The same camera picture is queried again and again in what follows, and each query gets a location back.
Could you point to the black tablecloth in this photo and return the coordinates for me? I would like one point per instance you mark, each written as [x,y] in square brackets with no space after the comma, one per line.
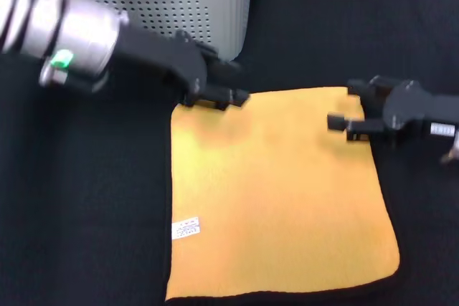
[71,195]

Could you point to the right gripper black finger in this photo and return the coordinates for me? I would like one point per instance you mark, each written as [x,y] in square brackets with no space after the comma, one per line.
[362,128]
[374,89]

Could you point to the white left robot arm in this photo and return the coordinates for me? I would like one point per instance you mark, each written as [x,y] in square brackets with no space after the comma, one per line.
[14,8]

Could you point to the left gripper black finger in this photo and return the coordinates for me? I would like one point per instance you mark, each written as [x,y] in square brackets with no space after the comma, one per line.
[226,98]
[222,69]

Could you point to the yellow towel with black trim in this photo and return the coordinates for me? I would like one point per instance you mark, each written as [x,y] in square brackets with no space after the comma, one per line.
[269,195]

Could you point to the right gripper silver black body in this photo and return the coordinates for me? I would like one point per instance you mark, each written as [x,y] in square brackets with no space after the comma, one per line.
[412,109]

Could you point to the left gripper silver black body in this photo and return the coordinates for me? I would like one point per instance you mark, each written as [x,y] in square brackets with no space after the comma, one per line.
[89,41]

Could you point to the grey perforated storage basket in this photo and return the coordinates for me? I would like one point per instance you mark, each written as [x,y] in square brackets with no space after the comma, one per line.
[222,5]

